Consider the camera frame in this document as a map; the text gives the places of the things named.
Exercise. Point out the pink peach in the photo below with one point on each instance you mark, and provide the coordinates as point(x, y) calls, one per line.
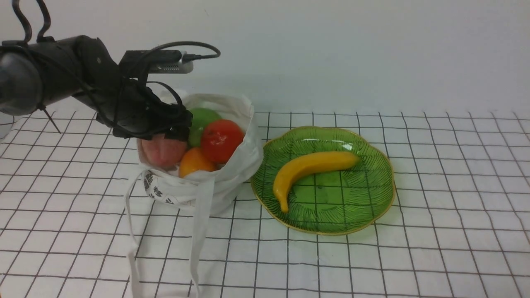
point(163, 152)

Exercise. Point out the white cloth tote bag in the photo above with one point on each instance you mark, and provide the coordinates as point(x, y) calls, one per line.
point(203, 193)

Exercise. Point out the red tomato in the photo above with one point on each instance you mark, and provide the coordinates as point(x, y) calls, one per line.
point(220, 140)

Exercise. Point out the orange fruit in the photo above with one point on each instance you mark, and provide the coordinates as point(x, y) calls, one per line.
point(194, 160)

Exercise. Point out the green glass leaf plate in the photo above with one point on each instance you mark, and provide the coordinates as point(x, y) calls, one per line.
point(327, 203)

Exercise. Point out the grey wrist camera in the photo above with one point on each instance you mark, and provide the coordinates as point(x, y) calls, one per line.
point(135, 64)

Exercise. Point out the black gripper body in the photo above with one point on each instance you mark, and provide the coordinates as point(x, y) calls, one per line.
point(137, 112)

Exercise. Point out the green apple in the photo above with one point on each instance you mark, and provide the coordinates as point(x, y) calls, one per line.
point(202, 117)

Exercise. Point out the yellow banana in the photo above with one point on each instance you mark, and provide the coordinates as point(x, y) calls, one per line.
point(314, 163)

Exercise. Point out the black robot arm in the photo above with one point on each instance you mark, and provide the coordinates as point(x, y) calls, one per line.
point(38, 75)

